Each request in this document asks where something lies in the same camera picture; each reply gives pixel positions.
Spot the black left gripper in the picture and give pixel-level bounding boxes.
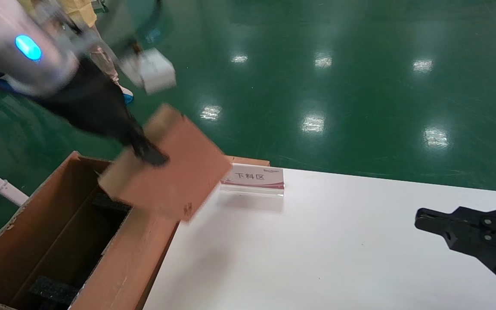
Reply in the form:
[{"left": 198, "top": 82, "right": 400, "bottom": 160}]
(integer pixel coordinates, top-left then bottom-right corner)
[{"left": 28, "top": 56, "right": 171, "bottom": 167}]

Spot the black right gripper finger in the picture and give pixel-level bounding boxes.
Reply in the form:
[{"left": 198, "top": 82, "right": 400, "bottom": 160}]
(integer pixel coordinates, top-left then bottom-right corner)
[{"left": 415, "top": 205, "right": 496, "bottom": 298}]

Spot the small cardboard box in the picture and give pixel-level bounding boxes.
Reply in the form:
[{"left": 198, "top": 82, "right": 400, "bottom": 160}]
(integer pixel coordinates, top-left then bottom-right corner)
[{"left": 97, "top": 102, "right": 234, "bottom": 223}]

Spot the large open cardboard box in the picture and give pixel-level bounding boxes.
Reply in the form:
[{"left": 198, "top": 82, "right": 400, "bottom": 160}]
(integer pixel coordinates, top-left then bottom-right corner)
[{"left": 0, "top": 151, "right": 180, "bottom": 310}]

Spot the black foam block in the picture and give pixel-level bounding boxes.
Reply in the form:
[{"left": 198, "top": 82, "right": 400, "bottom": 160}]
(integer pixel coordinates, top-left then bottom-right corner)
[
  {"left": 92, "top": 192, "right": 133, "bottom": 212},
  {"left": 28, "top": 276, "right": 81, "bottom": 307}
]

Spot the acrylic table sign red white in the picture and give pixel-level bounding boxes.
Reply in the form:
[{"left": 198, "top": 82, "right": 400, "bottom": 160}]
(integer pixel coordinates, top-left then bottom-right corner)
[{"left": 220, "top": 164, "right": 285, "bottom": 198}]

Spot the person in yellow coat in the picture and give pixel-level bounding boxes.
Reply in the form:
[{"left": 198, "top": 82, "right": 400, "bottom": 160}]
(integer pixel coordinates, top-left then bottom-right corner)
[{"left": 18, "top": 0, "right": 136, "bottom": 105}]

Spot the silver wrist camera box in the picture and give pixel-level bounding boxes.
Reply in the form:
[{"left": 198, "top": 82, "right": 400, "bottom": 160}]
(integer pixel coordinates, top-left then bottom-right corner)
[{"left": 119, "top": 46, "right": 177, "bottom": 95}]

